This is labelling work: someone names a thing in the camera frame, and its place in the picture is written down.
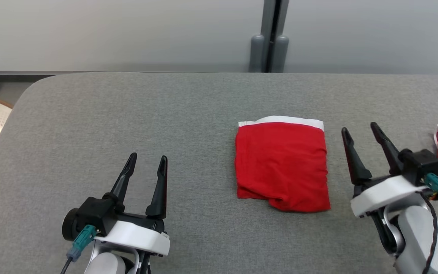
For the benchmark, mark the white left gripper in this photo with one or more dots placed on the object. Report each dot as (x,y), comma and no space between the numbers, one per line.
(139,238)

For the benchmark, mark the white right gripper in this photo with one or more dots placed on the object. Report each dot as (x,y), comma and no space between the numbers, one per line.
(382,194)

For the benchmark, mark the red shorts with white waistband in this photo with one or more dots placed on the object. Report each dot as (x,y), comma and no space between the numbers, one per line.
(280,163)

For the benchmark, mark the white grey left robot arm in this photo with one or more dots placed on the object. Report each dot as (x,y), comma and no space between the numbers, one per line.
(107,264)

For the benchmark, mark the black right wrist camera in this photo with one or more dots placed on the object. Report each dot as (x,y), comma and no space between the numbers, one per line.
(420,161)

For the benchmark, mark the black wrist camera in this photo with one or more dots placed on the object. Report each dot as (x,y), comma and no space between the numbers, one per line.
(89,213)
(420,161)

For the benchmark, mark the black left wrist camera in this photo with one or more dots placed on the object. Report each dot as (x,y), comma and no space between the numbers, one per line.
(89,213)

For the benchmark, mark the grey partition post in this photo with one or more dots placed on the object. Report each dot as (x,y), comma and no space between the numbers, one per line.
(257,53)

